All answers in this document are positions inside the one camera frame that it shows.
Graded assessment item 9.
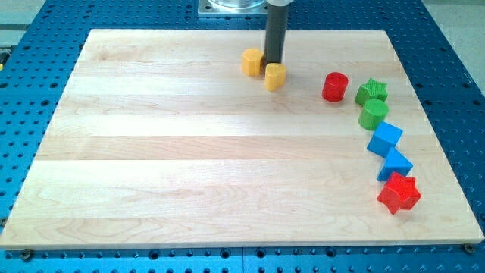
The green star block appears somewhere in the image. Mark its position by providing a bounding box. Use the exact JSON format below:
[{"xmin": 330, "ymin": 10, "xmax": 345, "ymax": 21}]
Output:
[{"xmin": 355, "ymin": 78, "xmax": 388, "ymax": 105}]

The red star block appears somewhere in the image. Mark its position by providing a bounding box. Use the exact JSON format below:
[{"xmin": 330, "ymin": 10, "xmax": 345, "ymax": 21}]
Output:
[{"xmin": 377, "ymin": 171, "xmax": 421, "ymax": 215}]

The yellow heart block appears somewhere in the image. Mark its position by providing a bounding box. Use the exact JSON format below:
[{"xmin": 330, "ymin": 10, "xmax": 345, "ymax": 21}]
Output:
[{"xmin": 264, "ymin": 63, "xmax": 286, "ymax": 92}]

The light wooden board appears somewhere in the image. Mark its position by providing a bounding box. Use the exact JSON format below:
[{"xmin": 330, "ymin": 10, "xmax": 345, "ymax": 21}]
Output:
[{"xmin": 1, "ymin": 29, "xmax": 483, "ymax": 250}]

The yellow hexagon block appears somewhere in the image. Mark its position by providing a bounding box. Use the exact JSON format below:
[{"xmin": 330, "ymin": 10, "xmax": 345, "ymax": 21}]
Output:
[{"xmin": 242, "ymin": 48, "xmax": 264, "ymax": 76}]

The red cylinder block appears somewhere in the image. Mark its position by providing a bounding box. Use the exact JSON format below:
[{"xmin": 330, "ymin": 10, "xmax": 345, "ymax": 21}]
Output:
[{"xmin": 322, "ymin": 72, "xmax": 349, "ymax": 102}]

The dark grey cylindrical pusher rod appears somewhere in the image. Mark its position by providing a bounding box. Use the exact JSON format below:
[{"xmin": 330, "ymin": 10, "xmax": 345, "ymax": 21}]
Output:
[{"xmin": 264, "ymin": 0, "xmax": 293, "ymax": 64}]

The green cylinder block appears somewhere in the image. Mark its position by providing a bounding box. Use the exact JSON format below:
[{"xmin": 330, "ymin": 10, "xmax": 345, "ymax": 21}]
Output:
[{"xmin": 358, "ymin": 99, "xmax": 389, "ymax": 130}]

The blue cube block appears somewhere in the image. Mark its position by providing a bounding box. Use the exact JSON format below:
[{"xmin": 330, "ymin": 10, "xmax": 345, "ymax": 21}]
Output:
[{"xmin": 367, "ymin": 121, "xmax": 403, "ymax": 157}]

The blue triangle block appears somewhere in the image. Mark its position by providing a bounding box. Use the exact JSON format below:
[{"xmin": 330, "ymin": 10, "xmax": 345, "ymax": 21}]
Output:
[{"xmin": 377, "ymin": 147, "xmax": 414, "ymax": 181}]

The blue perforated metal table plate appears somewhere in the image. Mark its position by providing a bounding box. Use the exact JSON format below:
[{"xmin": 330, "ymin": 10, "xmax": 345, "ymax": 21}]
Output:
[{"xmin": 1, "ymin": 1, "xmax": 484, "ymax": 272}]

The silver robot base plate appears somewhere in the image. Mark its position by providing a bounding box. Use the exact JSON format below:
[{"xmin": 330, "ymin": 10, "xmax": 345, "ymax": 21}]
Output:
[{"xmin": 198, "ymin": 0, "xmax": 267, "ymax": 14}]

